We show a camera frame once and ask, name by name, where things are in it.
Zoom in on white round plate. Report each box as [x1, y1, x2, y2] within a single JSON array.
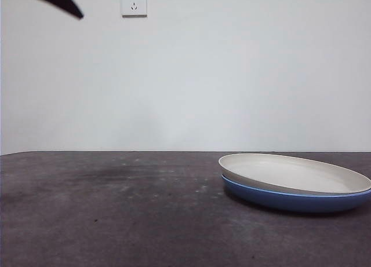
[[218, 153, 371, 196]]

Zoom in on blue round plate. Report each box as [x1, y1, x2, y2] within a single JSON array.
[[221, 174, 371, 214]]

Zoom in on white wall socket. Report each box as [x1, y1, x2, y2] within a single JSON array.
[[121, 0, 148, 19]]

